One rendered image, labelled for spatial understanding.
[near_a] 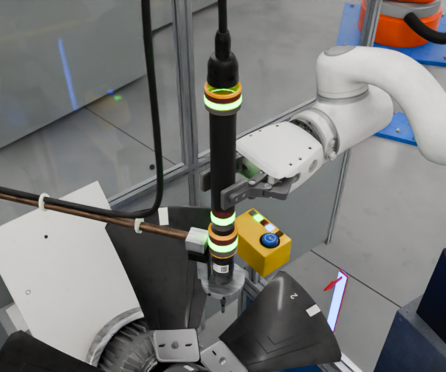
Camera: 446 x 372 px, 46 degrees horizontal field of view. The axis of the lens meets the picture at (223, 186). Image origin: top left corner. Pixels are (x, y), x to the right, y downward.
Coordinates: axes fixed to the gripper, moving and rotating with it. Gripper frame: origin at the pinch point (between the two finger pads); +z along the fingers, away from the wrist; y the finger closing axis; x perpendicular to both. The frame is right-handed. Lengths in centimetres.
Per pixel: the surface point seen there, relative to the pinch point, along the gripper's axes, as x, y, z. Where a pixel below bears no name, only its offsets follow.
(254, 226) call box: -58, 31, -36
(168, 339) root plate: -40.2, 7.1, 7.4
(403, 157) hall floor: -166, 90, -219
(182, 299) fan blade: -32.8, 8.5, 2.9
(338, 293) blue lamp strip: -53, 0, -34
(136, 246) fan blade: -26.9, 19.7, 4.8
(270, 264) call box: -63, 21, -33
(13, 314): -76, 60, 26
